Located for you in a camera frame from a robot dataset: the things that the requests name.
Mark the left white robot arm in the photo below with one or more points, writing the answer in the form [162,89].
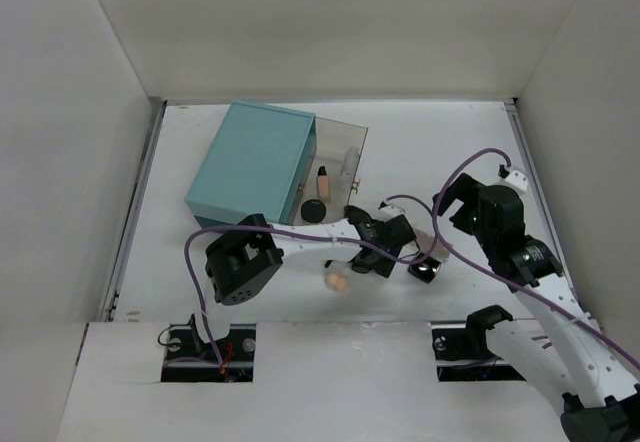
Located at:
[247,256]

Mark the peach makeup sponge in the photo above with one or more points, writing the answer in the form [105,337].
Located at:
[336,281]

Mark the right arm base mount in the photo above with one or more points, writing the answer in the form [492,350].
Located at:
[460,360]

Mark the clear bottle blue label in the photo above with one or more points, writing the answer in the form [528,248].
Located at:
[349,166]

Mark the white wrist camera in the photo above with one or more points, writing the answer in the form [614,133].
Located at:
[387,211]
[513,178]

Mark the beige foundation bottle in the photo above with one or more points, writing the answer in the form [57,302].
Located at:
[323,186]

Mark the black round gecomo compact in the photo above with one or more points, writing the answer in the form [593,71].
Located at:
[313,211]

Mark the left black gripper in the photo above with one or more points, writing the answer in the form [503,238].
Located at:
[367,263]

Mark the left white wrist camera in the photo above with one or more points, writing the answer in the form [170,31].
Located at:
[387,211]

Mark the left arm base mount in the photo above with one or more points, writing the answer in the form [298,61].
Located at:
[190,358]

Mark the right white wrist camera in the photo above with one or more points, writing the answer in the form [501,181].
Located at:
[513,178]

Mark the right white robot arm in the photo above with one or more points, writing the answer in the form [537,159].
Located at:
[580,376]

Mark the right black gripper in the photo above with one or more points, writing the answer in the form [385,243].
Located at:
[465,189]

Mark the gold black mirror compact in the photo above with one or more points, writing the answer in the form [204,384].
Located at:
[425,271]

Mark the teal makeup organizer box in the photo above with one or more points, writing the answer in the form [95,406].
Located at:
[259,157]

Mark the clear acrylic box door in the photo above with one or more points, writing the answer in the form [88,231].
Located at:
[339,148]

